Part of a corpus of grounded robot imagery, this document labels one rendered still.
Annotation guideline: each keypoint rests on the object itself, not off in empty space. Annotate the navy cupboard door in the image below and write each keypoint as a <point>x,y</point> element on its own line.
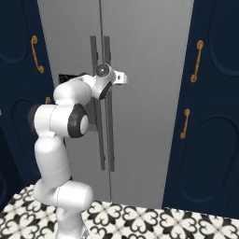
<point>15,149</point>
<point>208,161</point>
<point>18,40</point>
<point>217,46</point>

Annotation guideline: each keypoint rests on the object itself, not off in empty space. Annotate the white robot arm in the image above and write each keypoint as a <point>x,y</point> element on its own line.
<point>51,155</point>

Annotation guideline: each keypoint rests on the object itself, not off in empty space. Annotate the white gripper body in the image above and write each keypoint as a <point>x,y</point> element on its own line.
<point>121,78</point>

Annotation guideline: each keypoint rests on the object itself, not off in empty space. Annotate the plain grey fridge door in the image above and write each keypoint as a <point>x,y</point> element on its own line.
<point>146,93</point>

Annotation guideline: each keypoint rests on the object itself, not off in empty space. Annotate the grey fridge door with dispenser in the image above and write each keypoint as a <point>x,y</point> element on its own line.
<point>71,37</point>

